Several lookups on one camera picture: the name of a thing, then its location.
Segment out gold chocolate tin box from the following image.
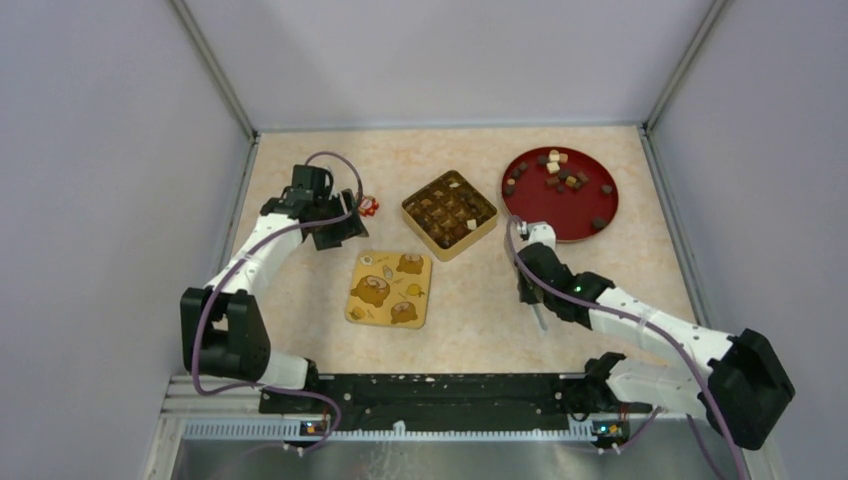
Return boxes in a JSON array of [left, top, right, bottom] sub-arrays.
[[401, 170, 499, 262]]

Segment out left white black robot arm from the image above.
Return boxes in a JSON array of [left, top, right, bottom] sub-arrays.
[[180, 164, 368, 414]]

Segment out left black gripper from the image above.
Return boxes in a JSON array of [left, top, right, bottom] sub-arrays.
[[310, 188, 367, 251]]

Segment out silver metal tongs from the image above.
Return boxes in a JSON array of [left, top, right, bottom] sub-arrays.
[[532, 304, 549, 333]]

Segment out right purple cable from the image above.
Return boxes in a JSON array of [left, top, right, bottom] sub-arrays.
[[506, 215, 750, 480]]

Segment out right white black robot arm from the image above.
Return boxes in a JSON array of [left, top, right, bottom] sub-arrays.
[[505, 217, 796, 451]]

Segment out grey aluminium rail frame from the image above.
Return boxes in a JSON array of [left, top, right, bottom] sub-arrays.
[[142, 374, 790, 480]]

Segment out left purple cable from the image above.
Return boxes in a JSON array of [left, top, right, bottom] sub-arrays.
[[189, 150, 364, 399]]

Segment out yellow bear tin lid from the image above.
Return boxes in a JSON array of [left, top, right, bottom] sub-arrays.
[[344, 250, 433, 330]]

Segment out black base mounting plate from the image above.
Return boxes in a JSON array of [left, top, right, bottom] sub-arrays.
[[259, 373, 651, 432]]

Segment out purple cable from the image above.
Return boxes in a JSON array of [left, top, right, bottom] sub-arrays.
[[189, 150, 364, 399], [506, 215, 750, 480]]

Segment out red round plate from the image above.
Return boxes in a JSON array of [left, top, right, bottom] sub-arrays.
[[500, 146, 620, 243]]

